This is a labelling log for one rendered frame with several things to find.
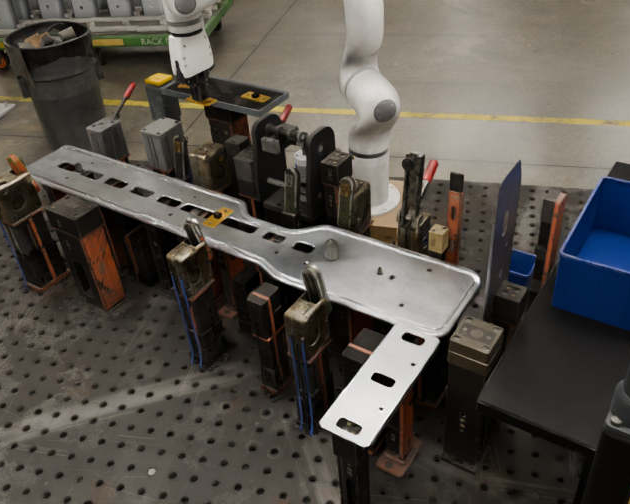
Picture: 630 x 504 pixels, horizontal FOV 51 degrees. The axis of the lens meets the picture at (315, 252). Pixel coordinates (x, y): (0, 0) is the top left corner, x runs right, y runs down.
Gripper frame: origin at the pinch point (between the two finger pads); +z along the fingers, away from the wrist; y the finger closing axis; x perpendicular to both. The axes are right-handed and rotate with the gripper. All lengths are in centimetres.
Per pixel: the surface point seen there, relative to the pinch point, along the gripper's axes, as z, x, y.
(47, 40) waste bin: 52, -239, -91
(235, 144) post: 16.7, 3.4, -5.5
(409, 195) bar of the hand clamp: 16, 58, -6
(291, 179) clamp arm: 18.4, 26.7, -1.1
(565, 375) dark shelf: 25, 104, 17
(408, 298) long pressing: 27, 69, 13
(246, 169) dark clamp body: 21.1, 9.4, -2.4
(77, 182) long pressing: 25.3, -34.4, 22.1
